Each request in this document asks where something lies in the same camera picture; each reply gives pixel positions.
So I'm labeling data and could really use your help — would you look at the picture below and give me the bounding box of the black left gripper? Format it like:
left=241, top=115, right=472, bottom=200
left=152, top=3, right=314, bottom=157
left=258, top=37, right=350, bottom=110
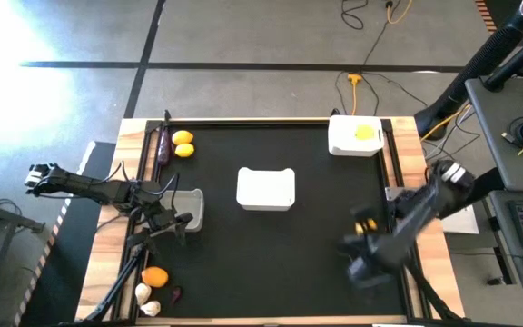
left=141, top=199, right=195, bottom=247

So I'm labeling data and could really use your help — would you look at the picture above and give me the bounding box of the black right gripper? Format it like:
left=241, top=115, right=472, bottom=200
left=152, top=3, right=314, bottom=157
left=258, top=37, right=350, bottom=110
left=336, top=206, right=410, bottom=292

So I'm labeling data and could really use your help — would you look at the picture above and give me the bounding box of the white plastic basket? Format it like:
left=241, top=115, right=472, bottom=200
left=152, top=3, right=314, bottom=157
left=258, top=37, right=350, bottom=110
left=235, top=166, right=297, bottom=213
left=327, top=114, right=386, bottom=158
left=157, top=187, right=205, bottom=233

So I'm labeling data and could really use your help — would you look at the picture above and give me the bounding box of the orange fruit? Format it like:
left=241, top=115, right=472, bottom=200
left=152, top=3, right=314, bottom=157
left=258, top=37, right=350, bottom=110
left=141, top=266, right=170, bottom=289

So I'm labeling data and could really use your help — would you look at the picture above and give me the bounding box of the purple eggplant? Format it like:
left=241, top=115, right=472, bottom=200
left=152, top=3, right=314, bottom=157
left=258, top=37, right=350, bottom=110
left=156, top=126, right=173, bottom=167

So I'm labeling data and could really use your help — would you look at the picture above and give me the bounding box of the black table mat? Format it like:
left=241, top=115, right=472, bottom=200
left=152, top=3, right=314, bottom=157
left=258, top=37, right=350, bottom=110
left=145, top=121, right=409, bottom=319

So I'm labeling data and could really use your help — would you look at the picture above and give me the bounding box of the white paper sheet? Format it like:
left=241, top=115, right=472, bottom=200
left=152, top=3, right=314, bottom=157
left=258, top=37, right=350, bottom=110
left=439, top=203, right=480, bottom=235

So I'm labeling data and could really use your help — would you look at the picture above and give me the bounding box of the black floor mat striped edge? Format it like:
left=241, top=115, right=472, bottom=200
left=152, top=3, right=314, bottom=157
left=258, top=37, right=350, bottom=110
left=14, top=140, right=118, bottom=327

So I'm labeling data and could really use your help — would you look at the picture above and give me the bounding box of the black desk leg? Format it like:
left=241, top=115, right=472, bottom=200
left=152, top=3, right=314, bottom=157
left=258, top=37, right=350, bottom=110
left=460, top=166, right=508, bottom=205

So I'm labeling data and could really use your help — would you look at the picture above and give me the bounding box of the grey desk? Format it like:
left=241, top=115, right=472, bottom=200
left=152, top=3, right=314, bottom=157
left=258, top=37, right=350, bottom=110
left=464, top=75, right=523, bottom=192
left=488, top=189, right=523, bottom=303

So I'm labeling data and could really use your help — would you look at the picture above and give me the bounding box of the grey metal side table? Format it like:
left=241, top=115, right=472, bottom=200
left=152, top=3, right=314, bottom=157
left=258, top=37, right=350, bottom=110
left=0, top=181, right=47, bottom=327

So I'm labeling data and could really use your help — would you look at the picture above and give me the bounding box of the black tower fan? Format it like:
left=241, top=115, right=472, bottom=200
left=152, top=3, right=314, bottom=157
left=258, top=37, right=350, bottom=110
left=413, top=0, right=523, bottom=141

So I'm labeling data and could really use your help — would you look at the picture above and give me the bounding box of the black aluminium rig frame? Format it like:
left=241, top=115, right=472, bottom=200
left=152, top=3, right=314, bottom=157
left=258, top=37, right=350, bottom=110
left=59, top=108, right=471, bottom=327

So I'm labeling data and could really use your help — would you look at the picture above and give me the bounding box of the yellow floor cable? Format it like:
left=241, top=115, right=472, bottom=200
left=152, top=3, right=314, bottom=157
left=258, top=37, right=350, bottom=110
left=419, top=103, right=472, bottom=142

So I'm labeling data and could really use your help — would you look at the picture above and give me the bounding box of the yellow extension cord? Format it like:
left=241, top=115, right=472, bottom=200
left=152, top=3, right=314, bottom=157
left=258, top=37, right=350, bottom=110
left=346, top=72, right=363, bottom=117

